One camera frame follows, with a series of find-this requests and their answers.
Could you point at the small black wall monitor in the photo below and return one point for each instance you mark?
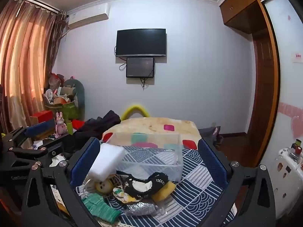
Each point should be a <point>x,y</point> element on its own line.
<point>140,67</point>

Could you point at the silver scrubber in bag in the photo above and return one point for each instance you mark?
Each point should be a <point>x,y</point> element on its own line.
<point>140,208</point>

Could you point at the white sponge block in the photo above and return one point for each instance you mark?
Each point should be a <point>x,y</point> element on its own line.
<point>107,162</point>

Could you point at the grey cushion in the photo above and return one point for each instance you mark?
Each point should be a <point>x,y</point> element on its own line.
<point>79,92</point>

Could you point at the clear plastic box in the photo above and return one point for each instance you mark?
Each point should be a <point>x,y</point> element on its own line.
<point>151,157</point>

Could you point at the wooden door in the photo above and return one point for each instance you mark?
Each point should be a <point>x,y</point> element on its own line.
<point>266,104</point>

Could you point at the green cup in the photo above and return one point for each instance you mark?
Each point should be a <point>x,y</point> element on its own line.
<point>69,127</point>

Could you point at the yellow foam hoop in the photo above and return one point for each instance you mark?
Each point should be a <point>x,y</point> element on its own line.
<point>135,106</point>

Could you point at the red box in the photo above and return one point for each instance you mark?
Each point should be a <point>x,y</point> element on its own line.
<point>42,116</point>

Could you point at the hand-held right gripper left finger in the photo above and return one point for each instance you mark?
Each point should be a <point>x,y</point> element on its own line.
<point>84,164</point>

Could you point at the white air conditioner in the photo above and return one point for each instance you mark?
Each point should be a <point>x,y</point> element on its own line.
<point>88,16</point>

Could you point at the pile of toys and boxes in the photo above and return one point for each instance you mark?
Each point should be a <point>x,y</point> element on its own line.
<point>58,92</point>

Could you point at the dark bag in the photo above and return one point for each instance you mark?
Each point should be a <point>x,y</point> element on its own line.
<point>213,136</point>

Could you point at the small yellow-faced doll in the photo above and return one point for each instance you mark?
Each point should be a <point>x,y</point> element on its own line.
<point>103,186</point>

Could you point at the green knitted cloth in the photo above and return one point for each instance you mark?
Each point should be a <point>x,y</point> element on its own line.
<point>100,208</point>

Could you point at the black wall television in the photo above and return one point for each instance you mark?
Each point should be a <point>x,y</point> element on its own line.
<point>141,42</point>

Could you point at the green paper bag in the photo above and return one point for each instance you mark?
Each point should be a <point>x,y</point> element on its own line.
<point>70,111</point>

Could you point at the white suitcase with stickers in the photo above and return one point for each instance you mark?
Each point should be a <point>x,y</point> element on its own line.
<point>290,177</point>

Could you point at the orange striped curtain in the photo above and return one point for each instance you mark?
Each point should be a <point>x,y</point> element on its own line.
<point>23,61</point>

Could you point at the black and white sock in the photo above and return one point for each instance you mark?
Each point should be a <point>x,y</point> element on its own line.
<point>144,182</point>

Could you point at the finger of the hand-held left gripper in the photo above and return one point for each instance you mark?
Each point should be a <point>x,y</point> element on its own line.
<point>43,149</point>
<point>40,125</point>

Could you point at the red cloth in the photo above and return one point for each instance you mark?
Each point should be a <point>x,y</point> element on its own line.
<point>78,124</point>

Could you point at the yellow blanket with coloured squares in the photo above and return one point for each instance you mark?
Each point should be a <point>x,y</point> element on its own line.
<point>151,125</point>

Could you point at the yellow sponge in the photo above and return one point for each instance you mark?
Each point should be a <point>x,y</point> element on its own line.
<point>163,190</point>

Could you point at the black clothing pile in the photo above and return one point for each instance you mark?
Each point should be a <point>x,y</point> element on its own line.
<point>99,125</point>

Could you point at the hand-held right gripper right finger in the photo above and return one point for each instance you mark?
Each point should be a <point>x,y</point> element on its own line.
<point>213,164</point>

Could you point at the pink bunny toy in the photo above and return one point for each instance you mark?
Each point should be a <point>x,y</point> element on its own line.
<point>60,125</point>

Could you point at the wooden overhead cabinet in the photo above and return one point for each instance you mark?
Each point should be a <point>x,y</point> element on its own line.
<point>241,7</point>

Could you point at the red-capped jar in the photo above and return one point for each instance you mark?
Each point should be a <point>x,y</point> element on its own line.
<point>298,147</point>

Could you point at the floral patterned cloth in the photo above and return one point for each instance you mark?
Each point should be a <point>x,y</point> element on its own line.
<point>121,194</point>

